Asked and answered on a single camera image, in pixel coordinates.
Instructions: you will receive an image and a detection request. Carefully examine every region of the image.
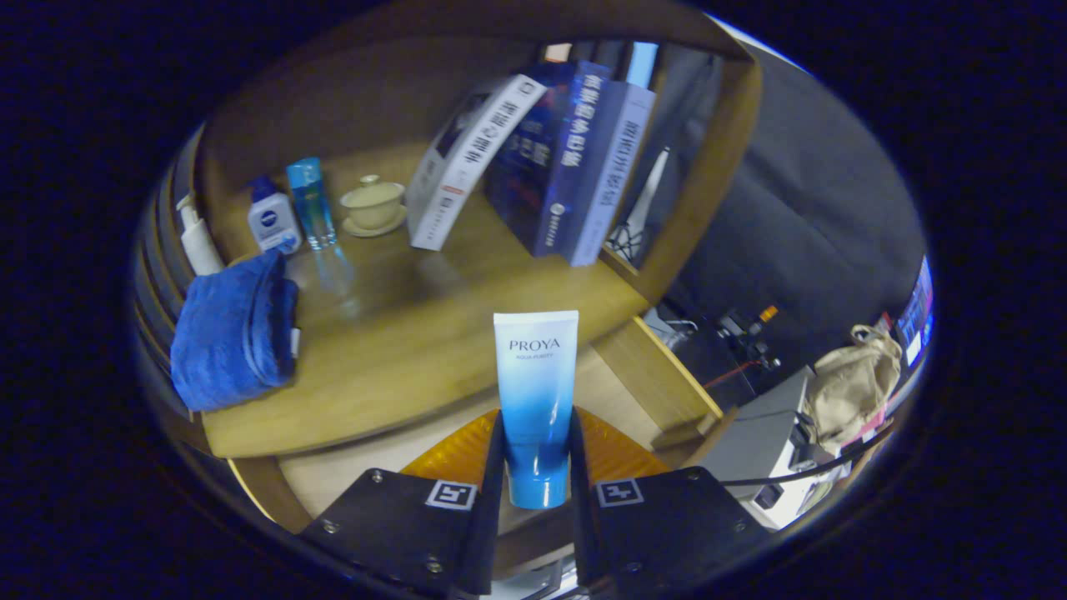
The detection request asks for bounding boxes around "black light stand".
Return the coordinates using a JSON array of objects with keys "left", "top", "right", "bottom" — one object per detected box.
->
[{"left": 607, "top": 148, "right": 670, "bottom": 263}]

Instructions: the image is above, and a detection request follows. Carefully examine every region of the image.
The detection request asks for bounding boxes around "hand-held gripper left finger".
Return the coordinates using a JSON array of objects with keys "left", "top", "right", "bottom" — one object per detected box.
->
[{"left": 298, "top": 408, "right": 507, "bottom": 599}]

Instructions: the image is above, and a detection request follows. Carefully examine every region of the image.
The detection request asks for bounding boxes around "wooden cabinet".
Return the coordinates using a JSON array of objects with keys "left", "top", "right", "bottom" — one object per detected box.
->
[{"left": 133, "top": 0, "right": 764, "bottom": 468}]

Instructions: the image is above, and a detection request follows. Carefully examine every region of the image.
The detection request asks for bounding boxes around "beige bag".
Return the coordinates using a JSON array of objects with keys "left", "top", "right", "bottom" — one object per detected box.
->
[{"left": 804, "top": 323, "right": 904, "bottom": 455}]

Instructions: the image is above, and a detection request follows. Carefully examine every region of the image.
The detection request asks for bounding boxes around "pale grey book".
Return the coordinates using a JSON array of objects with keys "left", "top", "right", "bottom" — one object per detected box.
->
[{"left": 569, "top": 81, "right": 657, "bottom": 268}]

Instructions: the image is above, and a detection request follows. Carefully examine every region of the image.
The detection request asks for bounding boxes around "dark blue book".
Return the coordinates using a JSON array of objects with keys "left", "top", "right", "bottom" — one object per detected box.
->
[{"left": 483, "top": 60, "right": 614, "bottom": 258}]

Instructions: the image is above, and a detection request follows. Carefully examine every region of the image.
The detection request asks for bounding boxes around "black clamp with orange tip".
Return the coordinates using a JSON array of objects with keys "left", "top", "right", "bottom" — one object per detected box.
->
[{"left": 717, "top": 305, "right": 784, "bottom": 372}]

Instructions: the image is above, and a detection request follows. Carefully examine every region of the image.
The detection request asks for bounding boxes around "grey equipment case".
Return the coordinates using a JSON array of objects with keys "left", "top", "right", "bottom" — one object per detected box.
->
[{"left": 696, "top": 367, "right": 814, "bottom": 530}]

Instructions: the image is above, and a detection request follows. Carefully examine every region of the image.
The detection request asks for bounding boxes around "blue and white tube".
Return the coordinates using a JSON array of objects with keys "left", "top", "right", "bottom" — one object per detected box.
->
[{"left": 493, "top": 310, "right": 580, "bottom": 510}]

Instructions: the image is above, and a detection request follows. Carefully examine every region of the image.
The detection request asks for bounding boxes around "beige lidded teacup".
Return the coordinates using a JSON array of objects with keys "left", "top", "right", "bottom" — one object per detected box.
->
[{"left": 338, "top": 174, "right": 408, "bottom": 239}]

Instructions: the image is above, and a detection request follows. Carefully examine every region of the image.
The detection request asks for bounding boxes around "blue rolled towel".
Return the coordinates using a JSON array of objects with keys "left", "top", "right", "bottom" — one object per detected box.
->
[{"left": 170, "top": 250, "right": 301, "bottom": 413}]

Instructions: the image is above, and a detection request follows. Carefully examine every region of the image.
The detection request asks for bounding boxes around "computer monitor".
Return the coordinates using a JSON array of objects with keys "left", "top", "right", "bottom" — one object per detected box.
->
[{"left": 894, "top": 257, "right": 934, "bottom": 368}]

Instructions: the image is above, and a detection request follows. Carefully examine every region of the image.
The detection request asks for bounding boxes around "clear blue bottle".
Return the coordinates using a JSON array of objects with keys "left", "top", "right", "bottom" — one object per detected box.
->
[{"left": 286, "top": 157, "right": 338, "bottom": 251}]

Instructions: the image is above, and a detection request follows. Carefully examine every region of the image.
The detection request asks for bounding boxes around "black backdrop cloth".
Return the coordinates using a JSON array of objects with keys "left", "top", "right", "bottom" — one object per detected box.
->
[{"left": 584, "top": 42, "right": 928, "bottom": 393}]

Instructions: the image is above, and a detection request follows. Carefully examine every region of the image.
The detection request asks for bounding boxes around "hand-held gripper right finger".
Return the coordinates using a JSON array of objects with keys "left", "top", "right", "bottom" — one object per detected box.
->
[{"left": 569, "top": 407, "right": 773, "bottom": 597}]

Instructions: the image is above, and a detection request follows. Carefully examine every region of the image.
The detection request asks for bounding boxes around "white book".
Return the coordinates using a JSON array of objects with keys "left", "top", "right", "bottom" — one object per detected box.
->
[{"left": 405, "top": 73, "right": 549, "bottom": 252}]

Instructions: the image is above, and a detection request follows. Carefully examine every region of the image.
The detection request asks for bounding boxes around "white pump bottle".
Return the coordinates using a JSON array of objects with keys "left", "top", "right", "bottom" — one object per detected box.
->
[{"left": 175, "top": 194, "right": 226, "bottom": 278}]

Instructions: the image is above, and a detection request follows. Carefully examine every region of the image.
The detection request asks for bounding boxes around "wooden drawer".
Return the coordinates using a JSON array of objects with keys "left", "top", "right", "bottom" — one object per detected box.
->
[{"left": 227, "top": 317, "right": 724, "bottom": 534}]

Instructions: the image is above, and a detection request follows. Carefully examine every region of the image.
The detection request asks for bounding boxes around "white bottle with blue cap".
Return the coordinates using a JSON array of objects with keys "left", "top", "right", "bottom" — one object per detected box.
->
[{"left": 248, "top": 175, "right": 303, "bottom": 255}]

